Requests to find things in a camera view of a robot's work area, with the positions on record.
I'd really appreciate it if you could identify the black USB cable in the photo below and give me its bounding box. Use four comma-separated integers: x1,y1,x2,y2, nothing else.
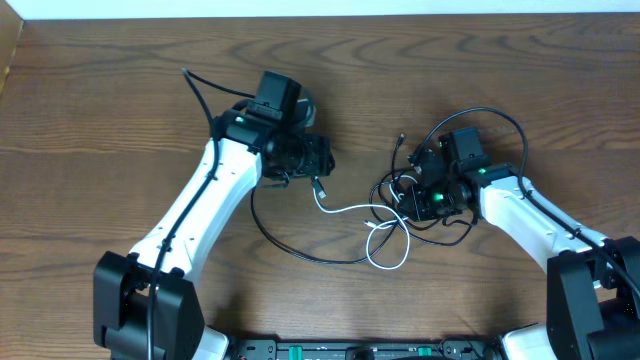
249,132,476,266

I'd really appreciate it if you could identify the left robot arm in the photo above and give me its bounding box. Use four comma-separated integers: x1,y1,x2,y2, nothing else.
93,71,335,359

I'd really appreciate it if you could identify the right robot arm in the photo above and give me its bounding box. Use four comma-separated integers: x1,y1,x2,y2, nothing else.
398,128,639,359

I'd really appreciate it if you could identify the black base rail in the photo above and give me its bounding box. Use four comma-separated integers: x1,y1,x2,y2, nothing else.
223,337,505,360

